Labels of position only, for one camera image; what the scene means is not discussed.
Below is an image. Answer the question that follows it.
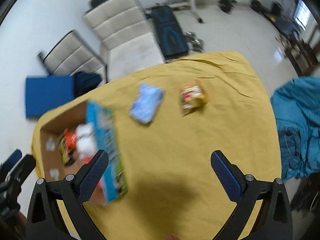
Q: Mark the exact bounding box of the left white quilted chair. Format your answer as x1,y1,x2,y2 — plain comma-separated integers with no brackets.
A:
37,30,108,83

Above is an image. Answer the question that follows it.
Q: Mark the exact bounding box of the chrome dumbbell pair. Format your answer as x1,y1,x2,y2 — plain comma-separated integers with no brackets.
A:
184,31,204,53

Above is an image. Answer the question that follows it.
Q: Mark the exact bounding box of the dark blue cloth bag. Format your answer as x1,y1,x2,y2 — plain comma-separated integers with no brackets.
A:
73,72,102,98

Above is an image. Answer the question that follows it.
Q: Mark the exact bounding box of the orange snack bag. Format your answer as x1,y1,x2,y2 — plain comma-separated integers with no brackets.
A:
63,129,76,151

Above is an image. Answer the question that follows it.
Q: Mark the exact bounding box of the open cardboard box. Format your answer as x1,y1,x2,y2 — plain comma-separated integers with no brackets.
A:
38,100,127,205

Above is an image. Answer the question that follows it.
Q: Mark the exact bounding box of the light blue tissue pack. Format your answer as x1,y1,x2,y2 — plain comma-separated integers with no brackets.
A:
129,83,164,125

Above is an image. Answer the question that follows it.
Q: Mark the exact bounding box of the brown wooden chair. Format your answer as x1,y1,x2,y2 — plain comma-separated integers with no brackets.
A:
284,25,319,77

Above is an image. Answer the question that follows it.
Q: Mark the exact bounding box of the black shoe wipes pack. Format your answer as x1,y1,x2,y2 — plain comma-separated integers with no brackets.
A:
59,136,75,166

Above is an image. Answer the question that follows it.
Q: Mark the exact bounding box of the white quilted chair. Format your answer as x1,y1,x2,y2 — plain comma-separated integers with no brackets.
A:
37,30,108,83
82,0,165,81

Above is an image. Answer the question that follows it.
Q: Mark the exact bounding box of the blue foam mat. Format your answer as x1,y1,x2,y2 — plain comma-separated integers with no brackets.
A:
25,76,74,118

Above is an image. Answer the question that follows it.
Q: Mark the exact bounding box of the blue blanket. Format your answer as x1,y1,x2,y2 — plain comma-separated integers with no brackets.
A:
270,77,319,180

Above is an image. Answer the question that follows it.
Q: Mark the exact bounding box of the right white quilted chair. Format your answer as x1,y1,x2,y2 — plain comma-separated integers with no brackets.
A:
82,0,165,81

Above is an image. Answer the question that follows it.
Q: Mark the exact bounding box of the yellow tablecloth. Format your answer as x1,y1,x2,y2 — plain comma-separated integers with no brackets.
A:
31,51,281,239

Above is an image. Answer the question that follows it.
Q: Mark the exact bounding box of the black weight plate on floor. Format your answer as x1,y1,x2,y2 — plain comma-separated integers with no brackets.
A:
219,0,237,14

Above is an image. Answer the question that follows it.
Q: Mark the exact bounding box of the black blue weight bench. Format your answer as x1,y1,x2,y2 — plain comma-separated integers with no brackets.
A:
151,5,189,60

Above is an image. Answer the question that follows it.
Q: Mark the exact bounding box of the yellow snack bag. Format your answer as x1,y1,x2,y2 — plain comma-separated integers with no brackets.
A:
180,80,209,116

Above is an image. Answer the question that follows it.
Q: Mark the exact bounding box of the white pillow pack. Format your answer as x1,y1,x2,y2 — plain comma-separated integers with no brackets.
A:
75,122,97,159

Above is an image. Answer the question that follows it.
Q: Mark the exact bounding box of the red noodle packet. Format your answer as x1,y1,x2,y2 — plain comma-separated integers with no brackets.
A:
81,158,105,190

